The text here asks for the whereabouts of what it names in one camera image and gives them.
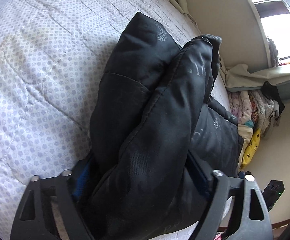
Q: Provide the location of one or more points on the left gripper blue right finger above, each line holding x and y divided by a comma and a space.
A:
201, 174

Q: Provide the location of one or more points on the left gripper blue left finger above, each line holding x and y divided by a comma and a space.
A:
79, 178

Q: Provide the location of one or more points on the black printed jacket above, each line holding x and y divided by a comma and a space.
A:
154, 109

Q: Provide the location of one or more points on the yellow star patterned cloth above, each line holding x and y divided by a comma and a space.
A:
251, 149

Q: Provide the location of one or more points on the pile of folded colourful blankets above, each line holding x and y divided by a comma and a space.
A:
253, 111

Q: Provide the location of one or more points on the black garment on pile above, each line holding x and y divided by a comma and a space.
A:
272, 92

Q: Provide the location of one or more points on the beige bed sheet cover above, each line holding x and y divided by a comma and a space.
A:
245, 50

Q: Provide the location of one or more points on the white quilted mattress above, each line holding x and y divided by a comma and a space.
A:
53, 54

